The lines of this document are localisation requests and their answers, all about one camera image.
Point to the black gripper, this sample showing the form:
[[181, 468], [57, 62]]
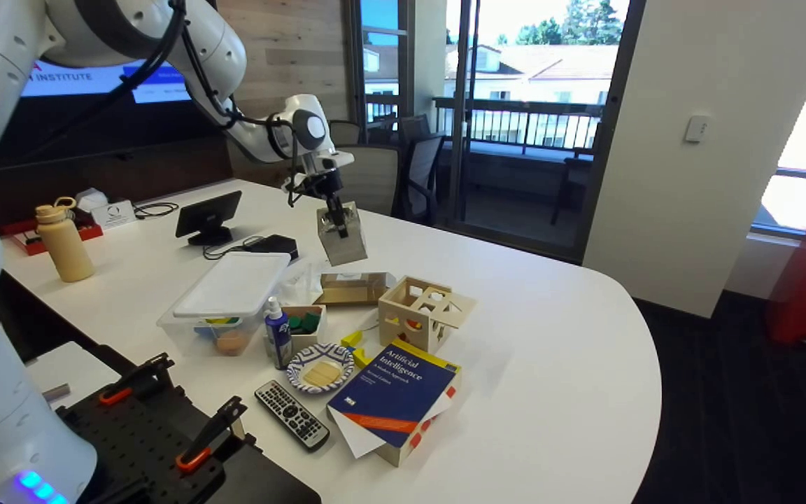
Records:
[[321, 174]]

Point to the flat cardboard box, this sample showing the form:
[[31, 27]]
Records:
[[344, 289]]

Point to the wooden shape sorter box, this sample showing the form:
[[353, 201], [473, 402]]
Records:
[[421, 311]]

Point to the yellow wooden block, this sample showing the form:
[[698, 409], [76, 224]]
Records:
[[353, 342]]

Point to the beige water bottle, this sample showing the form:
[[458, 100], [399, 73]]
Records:
[[63, 243]]

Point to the orange black clamp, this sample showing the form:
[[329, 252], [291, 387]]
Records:
[[154, 371], [200, 450]]

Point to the black mounting board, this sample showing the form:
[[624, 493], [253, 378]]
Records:
[[140, 439]]

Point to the black phone stand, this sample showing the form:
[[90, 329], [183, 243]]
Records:
[[206, 222]]

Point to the grey napkin box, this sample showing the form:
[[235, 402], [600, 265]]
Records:
[[343, 243]]

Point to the black remote control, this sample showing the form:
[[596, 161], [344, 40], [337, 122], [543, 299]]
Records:
[[291, 415]]

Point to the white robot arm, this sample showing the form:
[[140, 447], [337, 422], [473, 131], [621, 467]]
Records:
[[200, 47]]

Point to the white lunchbox lid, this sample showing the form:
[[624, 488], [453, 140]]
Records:
[[239, 285]]

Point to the white light switch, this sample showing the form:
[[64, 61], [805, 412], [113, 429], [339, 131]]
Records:
[[694, 128]]

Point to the wall monitor screen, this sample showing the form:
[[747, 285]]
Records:
[[81, 83]]

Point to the office chair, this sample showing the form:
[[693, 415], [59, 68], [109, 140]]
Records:
[[421, 149]]

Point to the blue hardcover book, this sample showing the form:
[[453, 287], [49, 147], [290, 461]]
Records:
[[393, 402]]

